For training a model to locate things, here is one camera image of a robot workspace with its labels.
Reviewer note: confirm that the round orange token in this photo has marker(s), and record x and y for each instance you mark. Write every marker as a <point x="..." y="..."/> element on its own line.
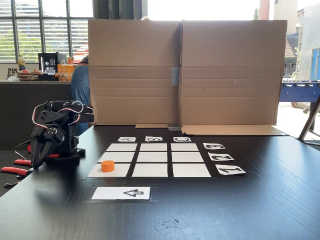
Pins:
<point x="108" y="166"/>

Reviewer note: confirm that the white nine-square grid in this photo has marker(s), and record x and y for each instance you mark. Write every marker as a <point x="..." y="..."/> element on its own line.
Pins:
<point x="152" y="160"/>

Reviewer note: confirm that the red black bar clamp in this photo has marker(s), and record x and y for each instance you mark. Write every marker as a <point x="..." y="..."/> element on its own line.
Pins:
<point x="17" y="171"/>

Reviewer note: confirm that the dark counter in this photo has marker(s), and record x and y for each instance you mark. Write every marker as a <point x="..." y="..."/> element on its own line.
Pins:
<point x="25" y="112"/>

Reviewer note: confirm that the person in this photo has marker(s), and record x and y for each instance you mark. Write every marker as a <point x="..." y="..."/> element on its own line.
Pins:
<point x="81" y="85"/>

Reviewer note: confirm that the orange juice carton pack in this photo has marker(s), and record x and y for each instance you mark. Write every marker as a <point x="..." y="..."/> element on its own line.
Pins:
<point x="64" y="72"/>

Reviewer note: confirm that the wooden boards with food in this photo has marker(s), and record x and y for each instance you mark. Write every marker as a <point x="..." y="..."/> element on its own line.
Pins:
<point x="27" y="76"/>

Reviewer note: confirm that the paper sheet letter A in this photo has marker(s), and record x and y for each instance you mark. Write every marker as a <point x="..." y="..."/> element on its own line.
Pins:
<point x="127" y="139"/>

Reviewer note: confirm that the black mini fridge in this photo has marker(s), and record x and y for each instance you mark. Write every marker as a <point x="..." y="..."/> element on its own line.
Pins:
<point x="50" y="60"/>

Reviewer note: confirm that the white arrow paper sheet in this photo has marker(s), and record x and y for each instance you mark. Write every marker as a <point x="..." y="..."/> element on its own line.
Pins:
<point x="112" y="193"/>

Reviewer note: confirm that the yellow bottle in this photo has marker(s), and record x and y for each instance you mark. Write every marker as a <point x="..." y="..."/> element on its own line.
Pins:
<point x="21" y="62"/>

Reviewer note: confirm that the paper sheet letter B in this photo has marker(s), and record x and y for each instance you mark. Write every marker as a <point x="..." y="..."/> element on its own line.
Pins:
<point x="153" y="139"/>

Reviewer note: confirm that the window with blinds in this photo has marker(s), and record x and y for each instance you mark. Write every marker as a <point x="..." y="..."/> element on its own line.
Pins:
<point x="30" y="37"/>

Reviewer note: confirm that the brown cardboard box panel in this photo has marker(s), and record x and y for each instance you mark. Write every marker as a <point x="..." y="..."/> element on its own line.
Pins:
<point x="135" y="50"/>
<point x="232" y="62"/>

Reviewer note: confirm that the grey tape strip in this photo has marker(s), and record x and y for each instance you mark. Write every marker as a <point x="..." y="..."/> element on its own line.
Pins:
<point x="175" y="76"/>
<point x="174" y="128"/>

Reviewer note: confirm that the paper sheet letter C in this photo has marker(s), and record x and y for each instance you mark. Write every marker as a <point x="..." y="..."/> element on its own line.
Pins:
<point x="182" y="139"/>

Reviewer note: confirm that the clear tape scraps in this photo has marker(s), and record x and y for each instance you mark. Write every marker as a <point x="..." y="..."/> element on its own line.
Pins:
<point x="175" y="226"/>

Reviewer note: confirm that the paper sheet number 3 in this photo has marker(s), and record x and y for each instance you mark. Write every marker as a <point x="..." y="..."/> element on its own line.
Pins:
<point x="214" y="146"/>

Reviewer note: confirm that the paper sheet number 2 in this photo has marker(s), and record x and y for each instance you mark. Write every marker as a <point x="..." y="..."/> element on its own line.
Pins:
<point x="221" y="157"/>

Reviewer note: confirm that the paper sheet number 1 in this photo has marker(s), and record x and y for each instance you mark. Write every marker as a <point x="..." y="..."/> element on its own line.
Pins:
<point x="230" y="170"/>

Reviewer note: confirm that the blue foosball table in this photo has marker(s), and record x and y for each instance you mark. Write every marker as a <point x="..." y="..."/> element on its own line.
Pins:
<point x="300" y="93"/>

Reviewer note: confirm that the brown slanted wooden leg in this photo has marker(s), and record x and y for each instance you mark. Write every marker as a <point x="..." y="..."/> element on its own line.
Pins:
<point x="308" y="122"/>

